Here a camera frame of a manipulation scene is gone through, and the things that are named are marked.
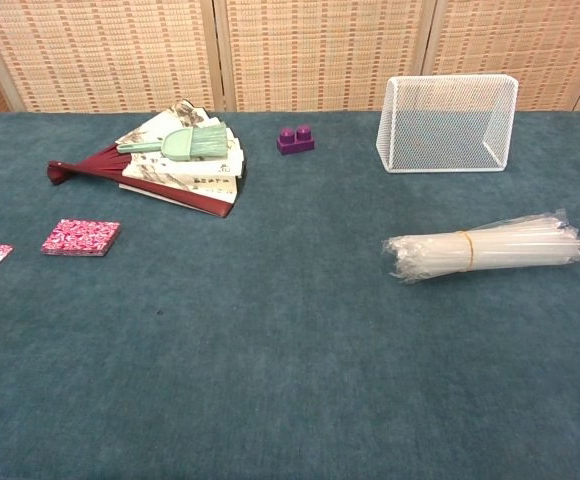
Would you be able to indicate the pink patterned card deck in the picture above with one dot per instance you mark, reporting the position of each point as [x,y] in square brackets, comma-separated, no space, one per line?
[80,237]

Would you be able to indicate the woven bamboo folding screen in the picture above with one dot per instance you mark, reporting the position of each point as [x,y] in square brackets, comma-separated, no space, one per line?
[320,50]

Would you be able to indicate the teal felt table cover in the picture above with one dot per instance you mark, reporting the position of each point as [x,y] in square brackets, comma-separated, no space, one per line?
[280,350]

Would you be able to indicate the small green brush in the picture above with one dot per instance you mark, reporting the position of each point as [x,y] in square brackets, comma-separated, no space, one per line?
[180,145]

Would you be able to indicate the bundle of wrapped clear straws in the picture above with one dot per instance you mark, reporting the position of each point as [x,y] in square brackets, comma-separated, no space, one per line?
[510,247]

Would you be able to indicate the purple building block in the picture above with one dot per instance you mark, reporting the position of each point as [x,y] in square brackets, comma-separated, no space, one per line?
[295,145]

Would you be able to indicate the red and white folding fan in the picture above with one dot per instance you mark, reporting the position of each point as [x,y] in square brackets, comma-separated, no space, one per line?
[95,165]

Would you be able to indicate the yellow rubber band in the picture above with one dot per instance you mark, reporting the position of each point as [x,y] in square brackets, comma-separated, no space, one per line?
[468,250]

